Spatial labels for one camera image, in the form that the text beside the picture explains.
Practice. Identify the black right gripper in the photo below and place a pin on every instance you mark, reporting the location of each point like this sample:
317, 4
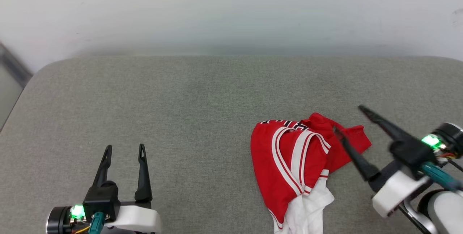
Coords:
410, 152

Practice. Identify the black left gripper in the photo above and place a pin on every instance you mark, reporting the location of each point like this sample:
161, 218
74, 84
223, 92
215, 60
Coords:
101, 198

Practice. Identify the red and white jersey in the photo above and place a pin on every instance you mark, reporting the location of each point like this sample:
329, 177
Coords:
275, 161

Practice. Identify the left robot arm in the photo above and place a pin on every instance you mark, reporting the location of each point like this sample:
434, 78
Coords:
58, 221

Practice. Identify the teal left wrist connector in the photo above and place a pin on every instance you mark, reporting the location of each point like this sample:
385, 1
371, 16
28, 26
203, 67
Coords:
96, 223

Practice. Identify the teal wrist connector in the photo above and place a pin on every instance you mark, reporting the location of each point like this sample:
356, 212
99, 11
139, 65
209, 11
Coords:
96, 223
439, 176

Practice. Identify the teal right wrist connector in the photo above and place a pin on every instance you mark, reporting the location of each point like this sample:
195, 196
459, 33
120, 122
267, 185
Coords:
439, 176

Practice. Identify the grey fabric sofa seat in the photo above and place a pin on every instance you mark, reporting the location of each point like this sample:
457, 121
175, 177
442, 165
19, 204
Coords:
181, 118

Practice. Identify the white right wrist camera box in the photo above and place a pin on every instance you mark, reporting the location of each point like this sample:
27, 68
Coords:
394, 194

